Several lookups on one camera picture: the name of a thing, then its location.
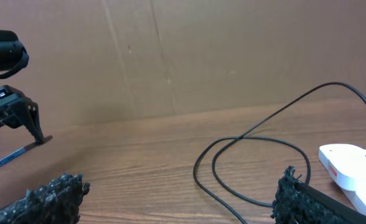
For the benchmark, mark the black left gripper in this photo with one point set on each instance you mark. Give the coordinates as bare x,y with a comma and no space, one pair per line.
23,108

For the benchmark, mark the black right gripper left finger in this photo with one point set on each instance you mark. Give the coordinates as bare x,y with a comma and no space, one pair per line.
55,203

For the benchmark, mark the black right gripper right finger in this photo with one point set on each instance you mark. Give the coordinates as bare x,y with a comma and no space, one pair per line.
297,203

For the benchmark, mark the blue Samsung Galaxy smartphone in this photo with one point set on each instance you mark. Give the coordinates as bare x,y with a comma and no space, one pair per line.
23,150

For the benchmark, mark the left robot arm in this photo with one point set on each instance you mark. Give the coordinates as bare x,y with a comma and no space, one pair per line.
13,58

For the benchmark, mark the white charger plug adapter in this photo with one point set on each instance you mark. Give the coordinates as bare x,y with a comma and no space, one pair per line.
346,164

